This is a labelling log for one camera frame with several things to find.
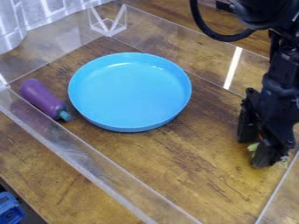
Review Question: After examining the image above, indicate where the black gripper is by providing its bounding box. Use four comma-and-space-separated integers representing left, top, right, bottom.
237, 73, 299, 169

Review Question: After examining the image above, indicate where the orange toy carrot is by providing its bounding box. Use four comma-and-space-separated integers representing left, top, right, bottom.
247, 132, 289, 162

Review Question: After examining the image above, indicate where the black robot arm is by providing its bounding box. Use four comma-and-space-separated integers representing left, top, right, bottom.
226, 0, 299, 168

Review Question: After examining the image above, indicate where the clear acrylic back barrier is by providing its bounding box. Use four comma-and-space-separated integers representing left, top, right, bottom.
116, 3, 299, 123

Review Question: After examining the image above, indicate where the clear acrylic barrier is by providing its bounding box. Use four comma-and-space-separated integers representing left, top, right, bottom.
116, 3, 299, 123
0, 74, 202, 224

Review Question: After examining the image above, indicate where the clear acrylic front barrier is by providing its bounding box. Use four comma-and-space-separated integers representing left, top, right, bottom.
0, 74, 202, 224

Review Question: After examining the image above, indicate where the blue round plate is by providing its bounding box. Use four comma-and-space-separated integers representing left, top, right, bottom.
68, 52, 192, 132

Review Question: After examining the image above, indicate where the purple toy eggplant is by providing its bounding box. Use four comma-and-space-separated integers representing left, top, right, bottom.
20, 78, 71, 122

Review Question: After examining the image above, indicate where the blue object at corner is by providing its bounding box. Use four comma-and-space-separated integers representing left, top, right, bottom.
0, 192, 24, 224

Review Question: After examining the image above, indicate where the white sheer curtain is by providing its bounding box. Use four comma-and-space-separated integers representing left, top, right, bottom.
0, 0, 110, 54

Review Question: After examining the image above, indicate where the black braided cable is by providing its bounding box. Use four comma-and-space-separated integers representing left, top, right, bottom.
188, 0, 257, 43

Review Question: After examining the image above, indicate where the clear acrylic corner bracket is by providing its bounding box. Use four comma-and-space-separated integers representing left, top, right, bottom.
88, 3, 127, 37

